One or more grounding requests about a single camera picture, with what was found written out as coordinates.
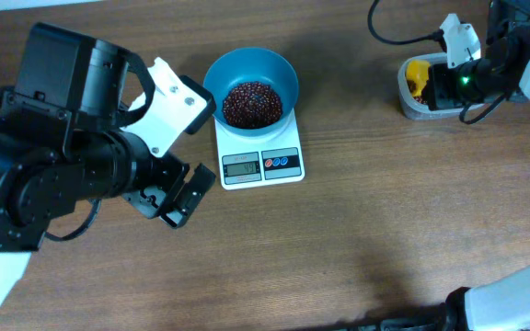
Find yellow plastic measuring scoop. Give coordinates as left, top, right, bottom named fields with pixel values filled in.
left=405, top=60, right=431, bottom=90

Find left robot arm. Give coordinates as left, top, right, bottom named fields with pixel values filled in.
left=0, top=23, right=216, bottom=307

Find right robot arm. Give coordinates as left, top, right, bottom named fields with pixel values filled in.
left=422, top=1, right=530, bottom=330

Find white digital kitchen scale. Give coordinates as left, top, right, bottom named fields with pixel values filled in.
left=215, top=111, right=305, bottom=190

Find red beans in bowl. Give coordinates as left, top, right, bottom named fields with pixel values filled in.
left=222, top=81, right=282, bottom=130

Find blue plastic bowl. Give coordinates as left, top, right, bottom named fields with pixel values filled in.
left=203, top=47, right=300, bottom=127

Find red beans pile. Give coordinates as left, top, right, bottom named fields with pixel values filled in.
left=407, top=79, right=428, bottom=105

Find clear plastic bean container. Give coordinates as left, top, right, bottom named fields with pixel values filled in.
left=396, top=51, right=530, bottom=122

